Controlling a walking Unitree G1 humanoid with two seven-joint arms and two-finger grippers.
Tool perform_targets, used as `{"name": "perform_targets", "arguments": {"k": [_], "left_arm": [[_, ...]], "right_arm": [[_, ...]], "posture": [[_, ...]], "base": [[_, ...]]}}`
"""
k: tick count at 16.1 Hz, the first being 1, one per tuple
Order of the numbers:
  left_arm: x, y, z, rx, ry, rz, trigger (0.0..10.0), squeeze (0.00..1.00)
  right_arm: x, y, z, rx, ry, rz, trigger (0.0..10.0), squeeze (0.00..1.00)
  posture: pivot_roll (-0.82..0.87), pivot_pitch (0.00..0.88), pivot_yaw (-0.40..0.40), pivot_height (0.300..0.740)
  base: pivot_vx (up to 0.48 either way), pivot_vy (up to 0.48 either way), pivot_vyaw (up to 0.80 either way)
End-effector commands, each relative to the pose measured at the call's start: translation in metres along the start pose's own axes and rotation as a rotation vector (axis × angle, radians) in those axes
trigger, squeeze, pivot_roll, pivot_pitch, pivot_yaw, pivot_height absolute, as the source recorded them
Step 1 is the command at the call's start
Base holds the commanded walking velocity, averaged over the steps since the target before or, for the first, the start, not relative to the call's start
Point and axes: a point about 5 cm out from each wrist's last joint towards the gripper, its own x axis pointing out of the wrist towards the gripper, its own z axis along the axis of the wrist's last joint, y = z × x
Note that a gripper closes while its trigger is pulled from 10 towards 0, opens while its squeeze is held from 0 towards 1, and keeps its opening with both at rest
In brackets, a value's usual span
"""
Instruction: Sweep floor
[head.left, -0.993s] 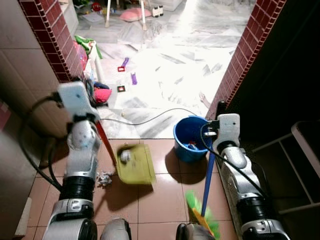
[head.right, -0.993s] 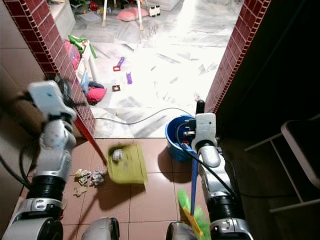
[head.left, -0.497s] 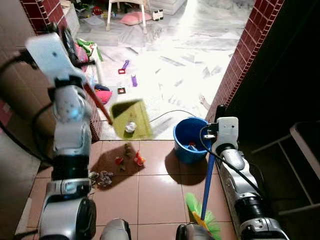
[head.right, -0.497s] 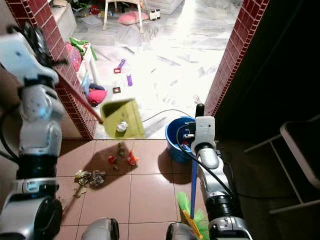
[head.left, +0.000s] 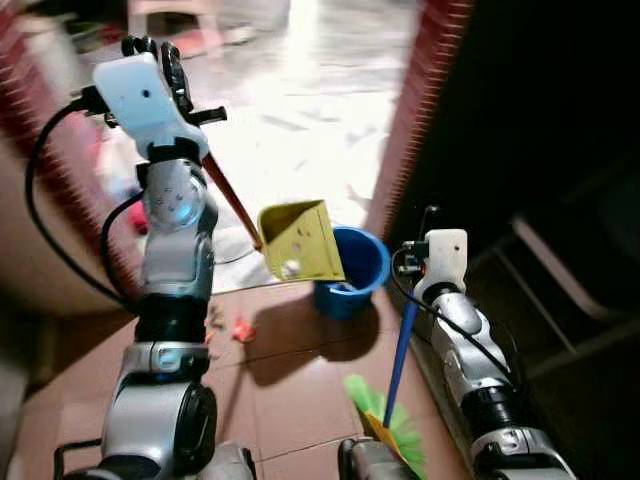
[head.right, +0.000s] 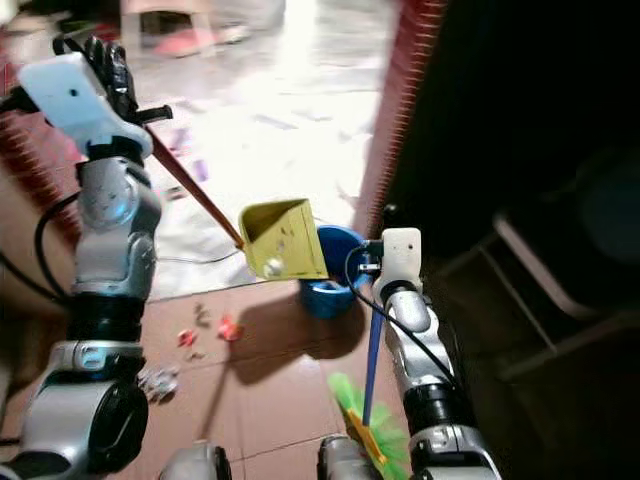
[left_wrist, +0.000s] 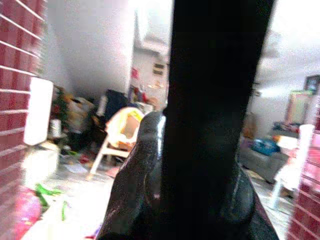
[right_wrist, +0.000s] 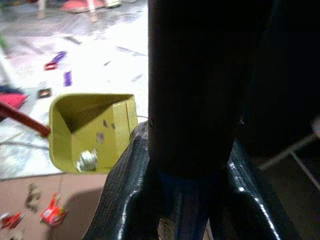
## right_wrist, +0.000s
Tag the small purple block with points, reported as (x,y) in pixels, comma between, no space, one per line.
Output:
(67,78)

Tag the black chair with white frame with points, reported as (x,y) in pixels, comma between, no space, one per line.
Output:
(290,150)

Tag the green broom with blue stick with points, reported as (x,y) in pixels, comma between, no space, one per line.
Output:
(195,87)

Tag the purple and red toy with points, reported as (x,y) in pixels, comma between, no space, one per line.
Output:
(55,61)

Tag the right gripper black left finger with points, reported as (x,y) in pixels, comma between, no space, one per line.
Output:
(125,180)

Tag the pink cushion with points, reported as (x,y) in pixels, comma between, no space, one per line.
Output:
(12,98)

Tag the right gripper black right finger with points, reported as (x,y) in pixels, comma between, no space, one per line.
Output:
(260,200)

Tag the small black and red square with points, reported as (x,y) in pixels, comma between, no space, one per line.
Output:
(45,93)

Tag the brown paper scrap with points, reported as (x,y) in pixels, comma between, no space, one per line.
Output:
(32,197)

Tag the crumpled silver foil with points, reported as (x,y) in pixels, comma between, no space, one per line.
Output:
(87,160)

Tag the small red snack wrapper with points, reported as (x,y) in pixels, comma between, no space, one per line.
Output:
(11,220)

